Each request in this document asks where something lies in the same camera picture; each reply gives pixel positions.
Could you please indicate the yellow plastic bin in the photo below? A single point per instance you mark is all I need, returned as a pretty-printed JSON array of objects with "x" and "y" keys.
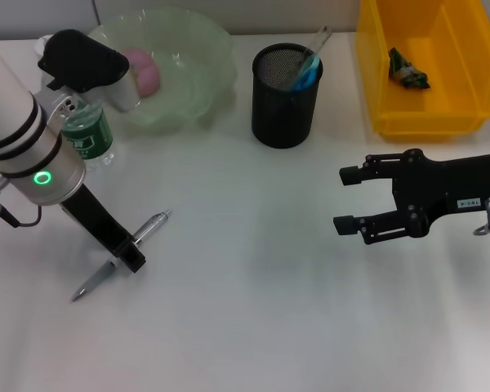
[{"x": 433, "y": 102}]

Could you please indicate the black mesh pen holder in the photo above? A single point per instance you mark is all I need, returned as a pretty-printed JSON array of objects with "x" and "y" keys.
[{"x": 286, "y": 122}]

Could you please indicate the clear green-label water bottle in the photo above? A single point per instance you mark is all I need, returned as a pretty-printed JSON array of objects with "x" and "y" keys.
[{"x": 90, "y": 139}]

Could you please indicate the pink peach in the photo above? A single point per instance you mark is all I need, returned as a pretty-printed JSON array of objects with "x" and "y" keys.
[{"x": 149, "y": 77}]

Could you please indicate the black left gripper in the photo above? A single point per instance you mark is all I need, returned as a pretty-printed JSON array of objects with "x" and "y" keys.
[{"x": 94, "y": 220}]

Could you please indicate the green plastic wrapper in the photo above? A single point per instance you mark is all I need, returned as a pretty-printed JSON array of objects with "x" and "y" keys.
[{"x": 408, "y": 75}]

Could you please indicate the blue scissors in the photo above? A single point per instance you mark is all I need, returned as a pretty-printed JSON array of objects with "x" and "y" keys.
[{"x": 310, "y": 77}]

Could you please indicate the clear plastic ruler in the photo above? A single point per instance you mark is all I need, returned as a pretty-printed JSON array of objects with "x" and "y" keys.
[{"x": 320, "y": 41}]

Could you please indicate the translucent green fruit plate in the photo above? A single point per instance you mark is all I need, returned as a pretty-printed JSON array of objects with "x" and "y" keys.
[{"x": 196, "y": 81}]

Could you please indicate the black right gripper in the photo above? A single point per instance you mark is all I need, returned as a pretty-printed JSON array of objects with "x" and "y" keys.
[{"x": 445, "y": 188}]

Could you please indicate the gray retractable pen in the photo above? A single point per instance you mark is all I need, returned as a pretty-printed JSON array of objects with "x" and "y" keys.
[{"x": 90, "y": 286}]

